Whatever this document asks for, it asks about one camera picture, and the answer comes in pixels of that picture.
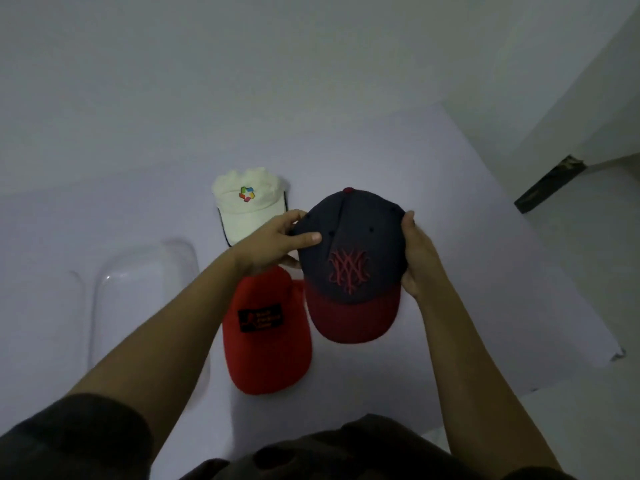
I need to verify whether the person's left forearm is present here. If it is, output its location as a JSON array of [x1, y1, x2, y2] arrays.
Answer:
[[67, 247, 251, 463]]

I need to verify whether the clear plastic lid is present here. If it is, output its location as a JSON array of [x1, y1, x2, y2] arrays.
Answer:
[[0, 269, 93, 425]]

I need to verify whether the navy cap with red brim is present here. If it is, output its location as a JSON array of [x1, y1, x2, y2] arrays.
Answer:
[[289, 186, 409, 345]]

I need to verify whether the person's black shirt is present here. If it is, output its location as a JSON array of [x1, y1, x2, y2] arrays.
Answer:
[[0, 393, 577, 480]]

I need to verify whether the person's right forearm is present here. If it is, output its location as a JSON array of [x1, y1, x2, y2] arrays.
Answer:
[[415, 279, 563, 478]]

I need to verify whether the red cap with black patch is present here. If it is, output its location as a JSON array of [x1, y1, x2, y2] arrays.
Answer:
[[221, 265, 313, 397]]

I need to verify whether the clear plastic container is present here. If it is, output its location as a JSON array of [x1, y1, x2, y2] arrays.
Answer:
[[87, 238, 211, 415]]

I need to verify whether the person's right hand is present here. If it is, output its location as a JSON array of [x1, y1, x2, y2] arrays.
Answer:
[[399, 210, 450, 301]]

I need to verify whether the white cap with colourful logo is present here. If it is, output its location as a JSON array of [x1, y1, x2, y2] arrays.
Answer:
[[211, 166, 291, 249]]

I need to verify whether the person's left hand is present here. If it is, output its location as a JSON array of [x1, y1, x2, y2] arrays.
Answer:
[[229, 209, 323, 279]]

